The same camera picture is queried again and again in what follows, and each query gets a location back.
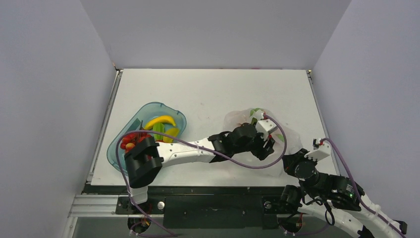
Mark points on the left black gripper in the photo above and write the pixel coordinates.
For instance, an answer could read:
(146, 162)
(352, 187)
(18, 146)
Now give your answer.
(264, 147)

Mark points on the yellow fake lemon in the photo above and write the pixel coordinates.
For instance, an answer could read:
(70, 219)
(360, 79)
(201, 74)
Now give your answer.
(171, 132)

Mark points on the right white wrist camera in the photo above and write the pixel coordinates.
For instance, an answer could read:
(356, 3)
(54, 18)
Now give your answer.
(320, 151)

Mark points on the clear plastic bag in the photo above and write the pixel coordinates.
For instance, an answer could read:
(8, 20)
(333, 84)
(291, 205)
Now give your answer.
(235, 118)

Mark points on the teal plastic tray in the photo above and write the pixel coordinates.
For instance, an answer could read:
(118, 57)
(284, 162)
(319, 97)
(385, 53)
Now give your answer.
(145, 114)

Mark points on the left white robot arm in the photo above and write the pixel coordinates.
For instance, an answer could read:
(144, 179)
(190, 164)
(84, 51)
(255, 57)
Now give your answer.
(148, 157)

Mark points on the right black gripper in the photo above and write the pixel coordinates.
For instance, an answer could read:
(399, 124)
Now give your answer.
(295, 158)

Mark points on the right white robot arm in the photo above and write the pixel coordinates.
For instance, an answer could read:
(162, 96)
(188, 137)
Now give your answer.
(338, 200)

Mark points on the red fake berry cluster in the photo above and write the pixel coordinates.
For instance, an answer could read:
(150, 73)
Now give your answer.
(130, 141)

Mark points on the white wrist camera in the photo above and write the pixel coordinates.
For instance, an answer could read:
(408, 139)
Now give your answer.
(264, 124)
(320, 151)

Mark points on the yellow fake banana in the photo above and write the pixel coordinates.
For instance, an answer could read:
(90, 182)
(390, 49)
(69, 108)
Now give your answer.
(161, 119)

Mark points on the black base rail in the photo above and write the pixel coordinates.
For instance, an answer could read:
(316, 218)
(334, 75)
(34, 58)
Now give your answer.
(194, 207)

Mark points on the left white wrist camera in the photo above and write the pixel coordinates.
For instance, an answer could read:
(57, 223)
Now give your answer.
(264, 124)

